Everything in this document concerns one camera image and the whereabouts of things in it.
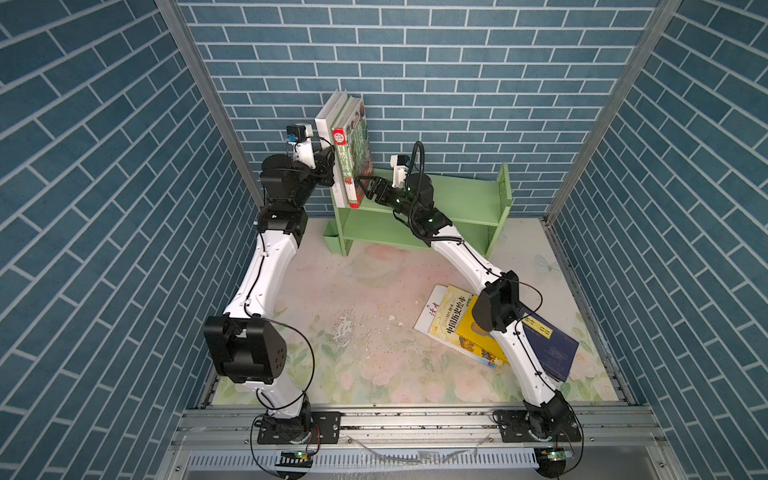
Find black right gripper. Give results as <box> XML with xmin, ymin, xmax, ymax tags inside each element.
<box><xmin>358</xmin><ymin>177</ymin><xmax>419</xmax><ymax>225</ymax></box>

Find aluminium corner post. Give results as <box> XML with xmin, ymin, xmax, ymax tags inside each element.
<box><xmin>543</xmin><ymin>0</ymin><xmax>682</xmax><ymax>227</ymax></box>
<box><xmin>155</xmin><ymin>0</ymin><xmax>265</xmax><ymax>214</ymax></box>

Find black corrugated cable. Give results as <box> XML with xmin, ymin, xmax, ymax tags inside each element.
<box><xmin>406</xmin><ymin>140</ymin><xmax>433</xmax><ymax>238</ymax></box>

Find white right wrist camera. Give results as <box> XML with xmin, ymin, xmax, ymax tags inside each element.
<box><xmin>390</xmin><ymin>154</ymin><xmax>410</xmax><ymax>189</ymax></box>

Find yellow cartoon cover book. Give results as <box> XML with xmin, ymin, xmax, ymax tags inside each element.
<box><xmin>455</xmin><ymin>296</ymin><xmax>507</xmax><ymax>368</ymax></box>

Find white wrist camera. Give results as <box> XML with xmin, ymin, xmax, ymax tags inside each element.
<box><xmin>390</xmin><ymin>154</ymin><xmax>410</xmax><ymax>189</ymax></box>
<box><xmin>286</xmin><ymin>124</ymin><xmax>316</xmax><ymax>169</ymax></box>

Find left aluminium corner post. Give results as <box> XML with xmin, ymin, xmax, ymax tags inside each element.
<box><xmin>155</xmin><ymin>0</ymin><xmax>265</xmax><ymax>214</ymax></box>

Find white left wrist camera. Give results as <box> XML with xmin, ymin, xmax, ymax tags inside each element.
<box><xmin>286</xmin><ymin>124</ymin><xmax>316</xmax><ymax>169</ymax></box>

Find green nature encyclopedia book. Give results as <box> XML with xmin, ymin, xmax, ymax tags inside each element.
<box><xmin>331</xmin><ymin>96</ymin><xmax>372</xmax><ymax>209</ymax></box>

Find right aluminium corner post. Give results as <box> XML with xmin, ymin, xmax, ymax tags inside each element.
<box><xmin>543</xmin><ymin>0</ymin><xmax>682</xmax><ymax>227</ymax></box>

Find white paperback book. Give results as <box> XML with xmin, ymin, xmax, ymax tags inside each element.
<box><xmin>315</xmin><ymin>91</ymin><xmax>348</xmax><ymax>208</ymax></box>

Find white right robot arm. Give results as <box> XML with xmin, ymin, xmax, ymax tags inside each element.
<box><xmin>355</xmin><ymin>174</ymin><xmax>583</xmax><ymax>441</ymax></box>

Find white red-lettered magazine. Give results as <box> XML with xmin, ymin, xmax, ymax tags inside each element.
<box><xmin>414</xmin><ymin>284</ymin><xmax>447</xmax><ymax>334</ymax></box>

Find aluminium front rail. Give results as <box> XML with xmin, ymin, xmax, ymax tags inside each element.
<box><xmin>159</xmin><ymin>403</ymin><xmax>683</xmax><ymax>479</ymax></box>

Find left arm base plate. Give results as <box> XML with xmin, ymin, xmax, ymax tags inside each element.
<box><xmin>254</xmin><ymin>411</ymin><xmax>342</xmax><ymax>446</ymax></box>

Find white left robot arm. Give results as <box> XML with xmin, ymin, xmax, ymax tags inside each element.
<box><xmin>203</xmin><ymin>147</ymin><xmax>335</xmax><ymax>420</ymax></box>

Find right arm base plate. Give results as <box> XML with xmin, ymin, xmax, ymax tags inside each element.
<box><xmin>491</xmin><ymin>410</ymin><xmax>583</xmax><ymax>444</ymax></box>

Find green metal bookshelf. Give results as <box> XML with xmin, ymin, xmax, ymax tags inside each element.
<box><xmin>323</xmin><ymin>163</ymin><xmax>513</xmax><ymax>257</ymax></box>

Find yellow history book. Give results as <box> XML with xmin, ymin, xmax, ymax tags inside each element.
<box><xmin>425</xmin><ymin>285</ymin><xmax>480</xmax><ymax>363</ymax></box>

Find dark blue book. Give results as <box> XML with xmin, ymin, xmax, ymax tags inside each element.
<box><xmin>521</xmin><ymin>306</ymin><xmax>579</xmax><ymax>382</ymax></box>

